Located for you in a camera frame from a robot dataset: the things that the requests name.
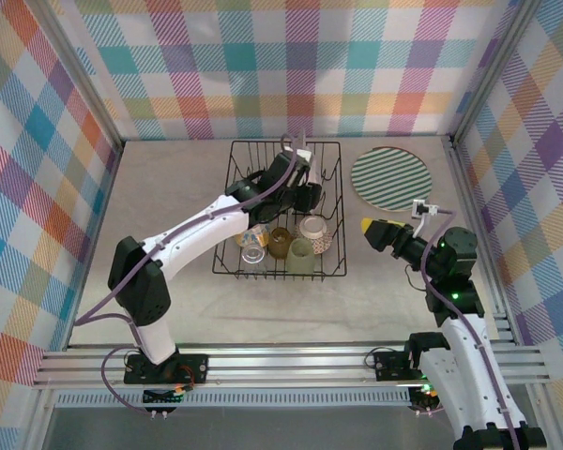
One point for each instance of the brown patterned bowl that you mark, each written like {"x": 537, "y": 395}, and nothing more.
{"x": 315, "y": 232}

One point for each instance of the small controller board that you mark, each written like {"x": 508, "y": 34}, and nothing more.
{"x": 424, "y": 396}
{"x": 164, "y": 398}

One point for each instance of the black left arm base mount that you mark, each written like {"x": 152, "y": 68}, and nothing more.
{"x": 197, "y": 368}

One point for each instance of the clear drinking glass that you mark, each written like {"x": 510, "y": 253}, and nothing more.
{"x": 253, "y": 255}

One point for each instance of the pale green cup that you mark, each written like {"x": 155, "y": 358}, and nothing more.
{"x": 301, "y": 255}

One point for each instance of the right small controller board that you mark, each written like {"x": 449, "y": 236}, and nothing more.
{"x": 424, "y": 396}

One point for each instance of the aluminium right corner post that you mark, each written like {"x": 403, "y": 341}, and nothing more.
{"x": 492, "y": 70}

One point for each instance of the aluminium side rail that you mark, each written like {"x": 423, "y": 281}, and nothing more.
{"x": 506, "y": 333}

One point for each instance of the green striped plate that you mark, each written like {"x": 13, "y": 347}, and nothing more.
{"x": 393, "y": 175}

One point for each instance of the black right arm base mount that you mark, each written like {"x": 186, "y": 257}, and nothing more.
{"x": 389, "y": 365}

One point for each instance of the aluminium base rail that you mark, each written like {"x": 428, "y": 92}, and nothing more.
{"x": 286, "y": 365}

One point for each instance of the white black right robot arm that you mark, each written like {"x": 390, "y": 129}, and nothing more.
{"x": 464, "y": 356}

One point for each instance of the aluminium corner post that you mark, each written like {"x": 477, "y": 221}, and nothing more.
{"x": 492, "y": 70}
{"x": 77, "y": 70}

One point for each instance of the aluminium left corner post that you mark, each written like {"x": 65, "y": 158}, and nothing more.
{"x": 77, "y": 70}

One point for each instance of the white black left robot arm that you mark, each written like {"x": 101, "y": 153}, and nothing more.
{"x": 202, "y": 229}

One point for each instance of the left small controller board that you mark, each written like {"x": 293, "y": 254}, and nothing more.
{"x": 164, "y": 398}

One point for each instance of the floral rim plate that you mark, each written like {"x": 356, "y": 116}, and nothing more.
{"x": 313, "y": 171}

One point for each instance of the amber glass cup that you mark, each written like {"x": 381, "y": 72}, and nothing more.
{"x": 281, "y": 244}

